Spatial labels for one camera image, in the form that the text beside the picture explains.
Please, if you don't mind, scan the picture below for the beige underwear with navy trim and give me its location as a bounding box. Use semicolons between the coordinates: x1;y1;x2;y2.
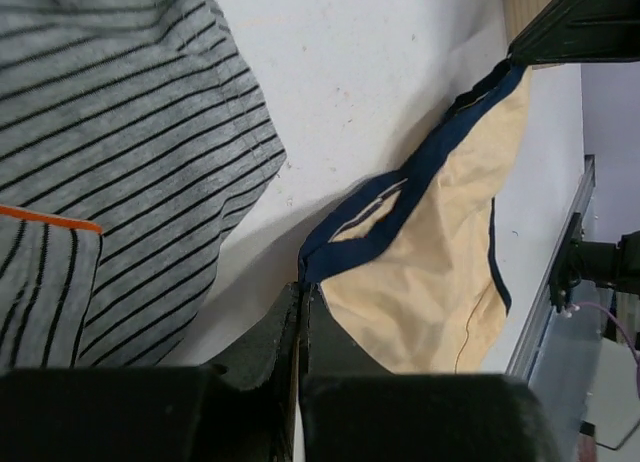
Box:
298;60;532;374

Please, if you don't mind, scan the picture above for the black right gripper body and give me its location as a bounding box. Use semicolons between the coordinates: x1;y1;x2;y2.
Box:
509;0;639;66

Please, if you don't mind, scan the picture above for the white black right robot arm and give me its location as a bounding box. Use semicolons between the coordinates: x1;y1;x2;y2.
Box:
509;0;639;312

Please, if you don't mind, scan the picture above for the grey striped underwear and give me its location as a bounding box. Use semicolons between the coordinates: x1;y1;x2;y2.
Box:
1;0;286;369

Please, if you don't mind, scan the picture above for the aluminium frame rail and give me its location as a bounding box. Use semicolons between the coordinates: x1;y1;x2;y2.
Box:
506;154;596;380

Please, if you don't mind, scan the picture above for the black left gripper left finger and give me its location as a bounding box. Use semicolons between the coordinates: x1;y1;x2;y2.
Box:
199;283;300;461

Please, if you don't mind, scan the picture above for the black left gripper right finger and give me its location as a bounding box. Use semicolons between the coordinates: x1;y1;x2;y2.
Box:
299;285;390;461

